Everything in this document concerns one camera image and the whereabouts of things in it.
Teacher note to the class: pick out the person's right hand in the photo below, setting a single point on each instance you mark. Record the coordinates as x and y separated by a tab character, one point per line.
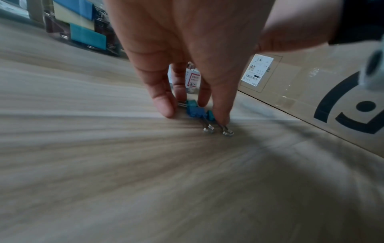
297	28

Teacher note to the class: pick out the person's left hand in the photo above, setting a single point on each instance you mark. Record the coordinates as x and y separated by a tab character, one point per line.
192	35

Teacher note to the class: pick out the small clear plastic jar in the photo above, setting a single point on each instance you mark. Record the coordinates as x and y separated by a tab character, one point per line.
193	79

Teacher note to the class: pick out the small teal binder clip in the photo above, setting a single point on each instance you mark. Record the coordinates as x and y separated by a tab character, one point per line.
211	115
192	103

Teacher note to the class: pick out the small blue binder clip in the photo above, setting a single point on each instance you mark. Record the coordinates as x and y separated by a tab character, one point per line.
196	112

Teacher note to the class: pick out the heap of large binder clips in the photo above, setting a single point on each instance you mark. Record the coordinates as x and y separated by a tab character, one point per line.
87	35

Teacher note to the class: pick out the large clear plastic jar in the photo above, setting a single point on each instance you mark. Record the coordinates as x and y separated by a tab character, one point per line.
51	28

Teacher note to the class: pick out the brown cardboard box black logo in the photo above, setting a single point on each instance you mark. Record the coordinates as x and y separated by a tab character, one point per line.
300	80

